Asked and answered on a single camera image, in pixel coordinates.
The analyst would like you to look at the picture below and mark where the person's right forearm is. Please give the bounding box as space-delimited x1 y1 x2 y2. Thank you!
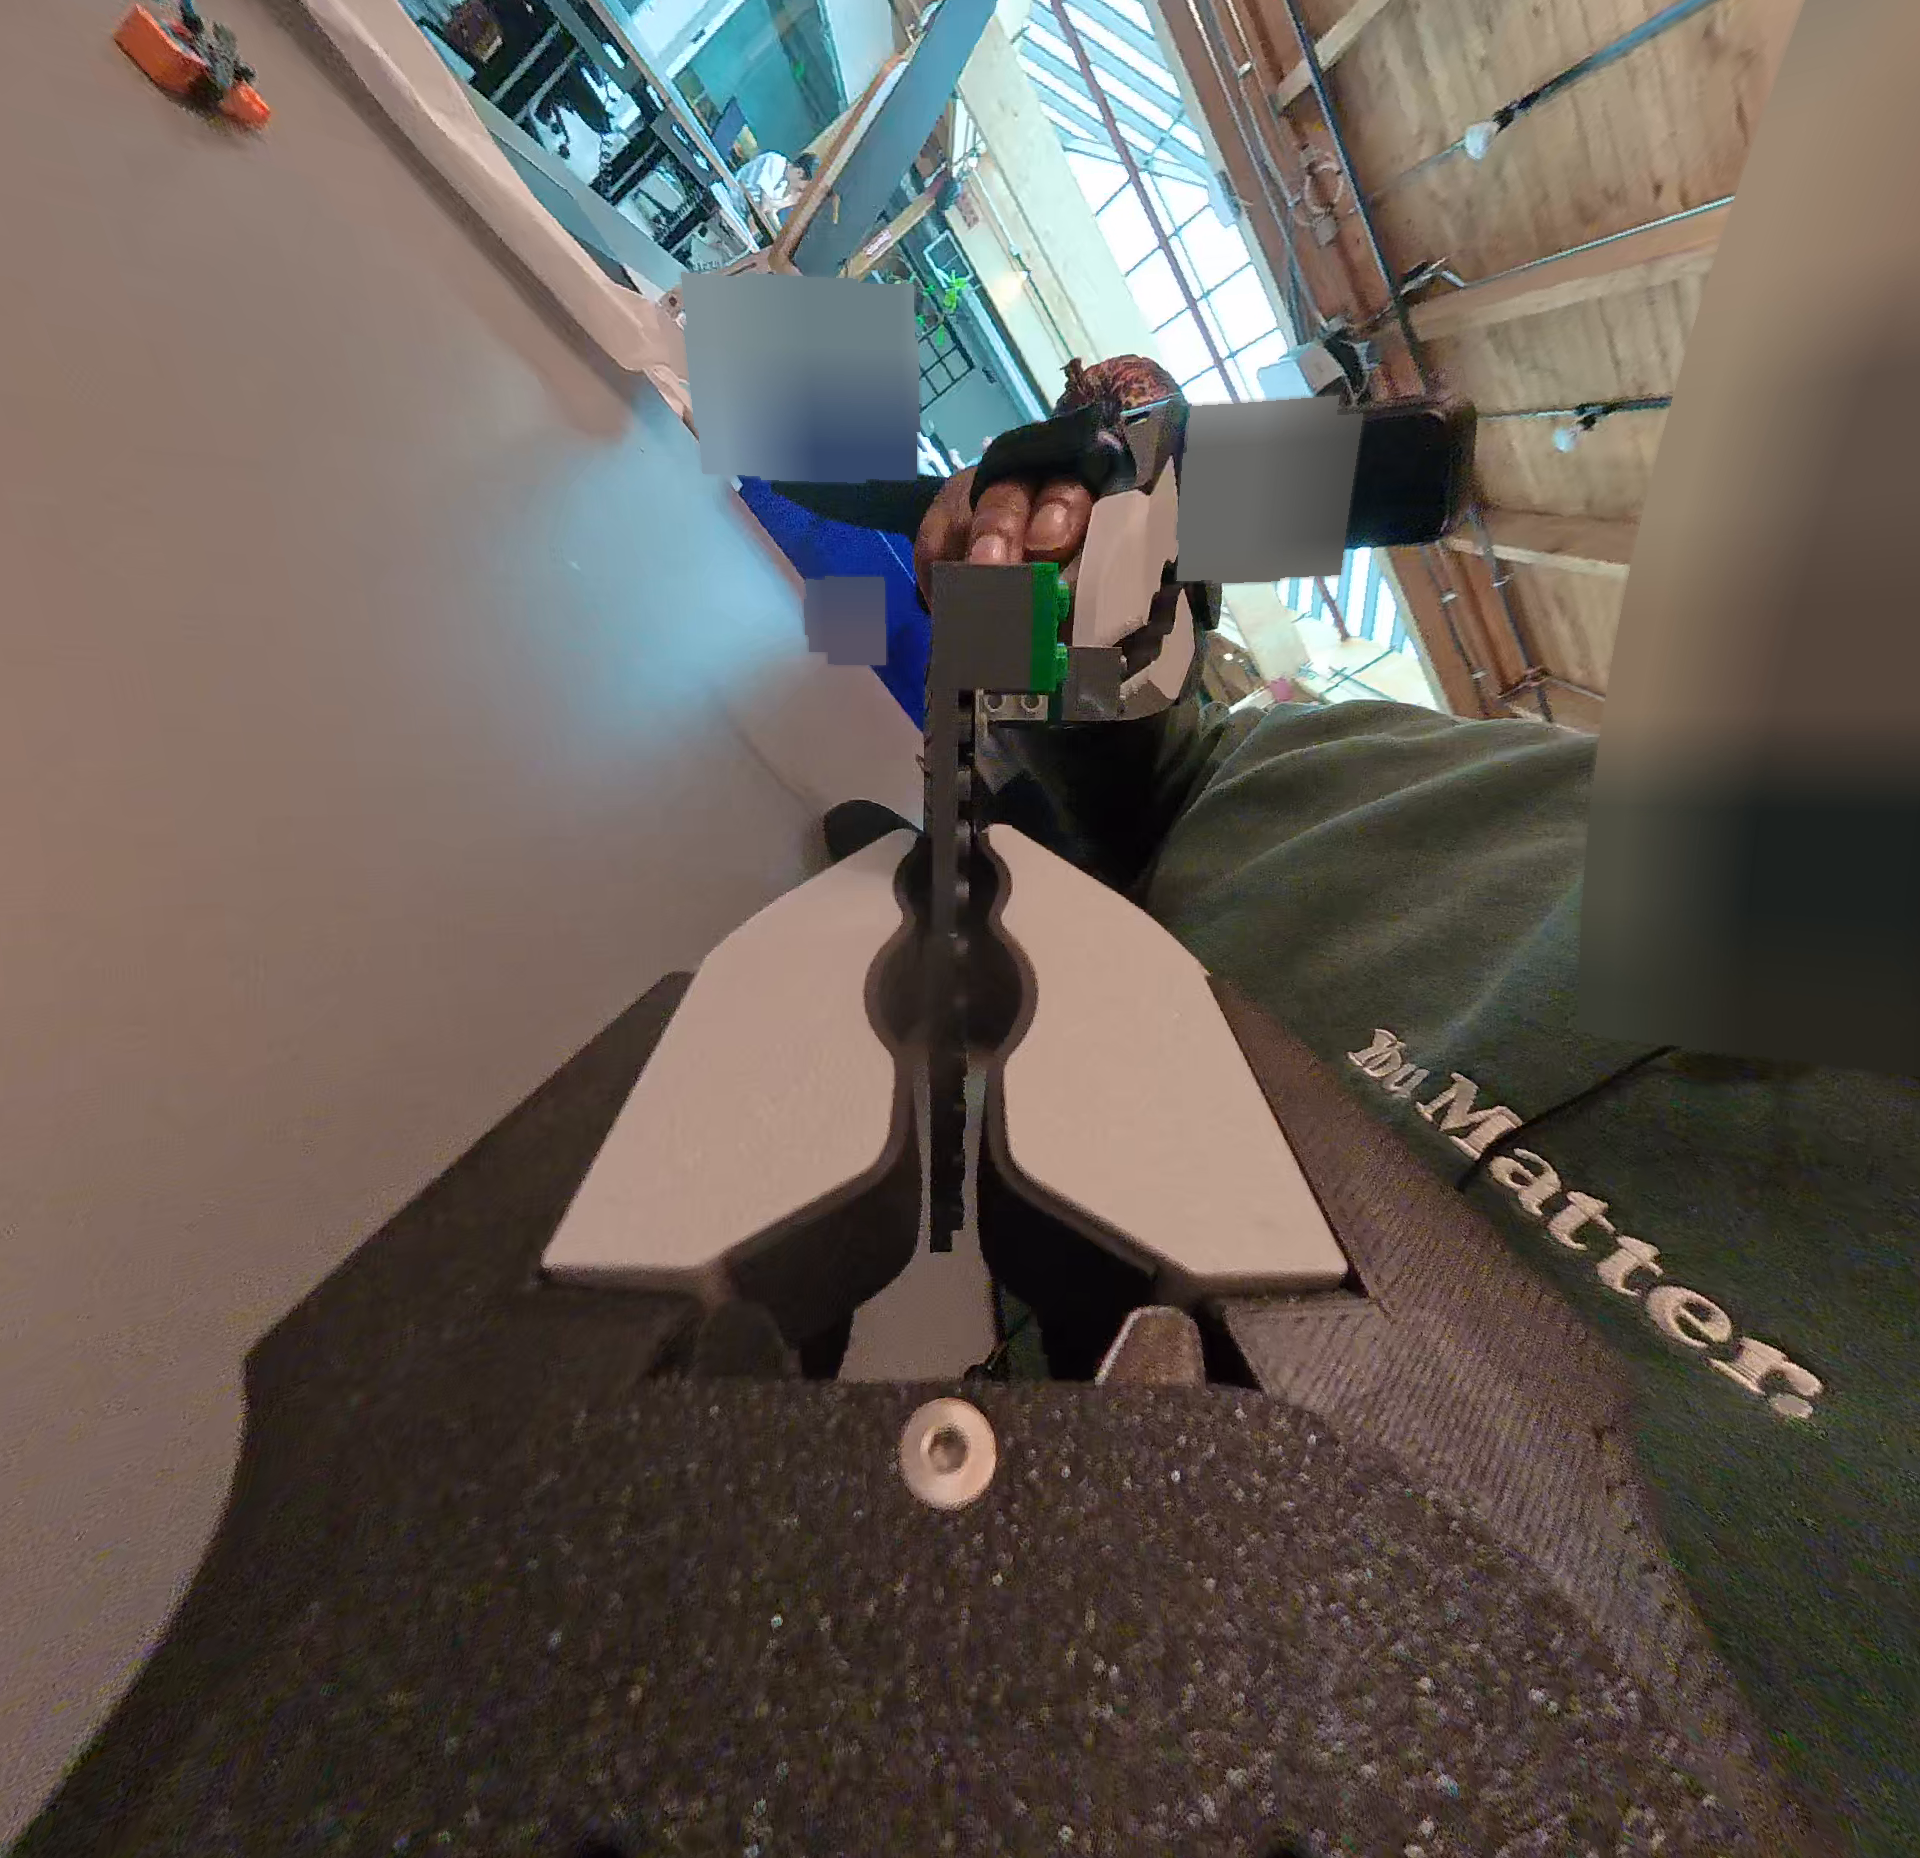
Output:
991 688 1598 1080

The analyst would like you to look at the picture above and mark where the person's right hand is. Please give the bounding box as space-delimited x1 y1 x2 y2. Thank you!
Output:
912 466 1099 573

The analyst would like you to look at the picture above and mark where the small orange brick figure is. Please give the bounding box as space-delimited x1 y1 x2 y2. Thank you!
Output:
113 0 276 128

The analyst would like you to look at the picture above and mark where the grey desk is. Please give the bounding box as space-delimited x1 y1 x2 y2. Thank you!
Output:
0 0 935 1807

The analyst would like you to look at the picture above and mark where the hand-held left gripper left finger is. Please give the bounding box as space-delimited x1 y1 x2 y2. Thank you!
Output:
539 832 919 1284

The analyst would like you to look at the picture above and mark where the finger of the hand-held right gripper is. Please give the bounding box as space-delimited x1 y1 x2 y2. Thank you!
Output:
1074 474 1189 648
1125 596 1206 715

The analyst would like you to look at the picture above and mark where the grey green brick model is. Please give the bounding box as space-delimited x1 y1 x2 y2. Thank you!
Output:
917 560 1130 1257

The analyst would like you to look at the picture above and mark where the blue plastic bin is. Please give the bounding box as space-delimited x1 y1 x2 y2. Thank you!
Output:
735 468 939 729

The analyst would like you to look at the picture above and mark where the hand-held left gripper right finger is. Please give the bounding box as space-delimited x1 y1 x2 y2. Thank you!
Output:
980 823 1350 1301

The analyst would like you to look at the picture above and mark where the person's green sweatshirt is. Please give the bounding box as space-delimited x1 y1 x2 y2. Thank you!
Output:
1198 973 1920 1858

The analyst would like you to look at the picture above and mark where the crumpled white paper bag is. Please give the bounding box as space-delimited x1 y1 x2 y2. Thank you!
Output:
291 0 707 422

